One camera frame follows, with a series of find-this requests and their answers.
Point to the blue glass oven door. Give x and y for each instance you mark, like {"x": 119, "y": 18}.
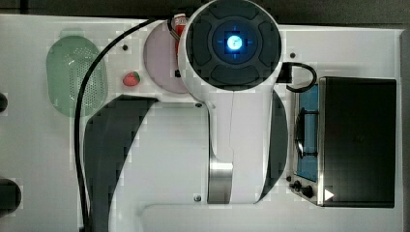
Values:
{"x": 306, "y": 134}

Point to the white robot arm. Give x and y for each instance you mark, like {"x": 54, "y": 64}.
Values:
{"x": 230, "y": 57}

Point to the black oven knob upper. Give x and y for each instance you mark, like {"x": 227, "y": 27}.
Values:
{"x": 296, "y": 185}

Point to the black oven knob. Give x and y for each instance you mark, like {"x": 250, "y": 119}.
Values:
{"x": 296, "y": 185}
{"x": 307, "y": 191}

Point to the black oven knob lower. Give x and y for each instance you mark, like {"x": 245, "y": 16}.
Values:
{"x": 307, "y": 191}

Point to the black toaster oven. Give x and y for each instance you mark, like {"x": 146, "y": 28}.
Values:
{"x": 355, "y": 144}

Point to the pink round plate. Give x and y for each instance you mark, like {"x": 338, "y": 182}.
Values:
{"x": 160, "y": 60}

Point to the red toy strawberry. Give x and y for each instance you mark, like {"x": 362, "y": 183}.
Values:
{"x": 131, "y": 79}

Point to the red ketchup bottle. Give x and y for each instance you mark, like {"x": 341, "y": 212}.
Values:
{"x": 177, "y": 25}

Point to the green perforated colander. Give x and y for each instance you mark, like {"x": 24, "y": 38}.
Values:
{"x": 67, "y": 62}

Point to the black cylinder post upper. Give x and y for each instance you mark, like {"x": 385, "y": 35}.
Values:
{"x": 3, "y": 102}

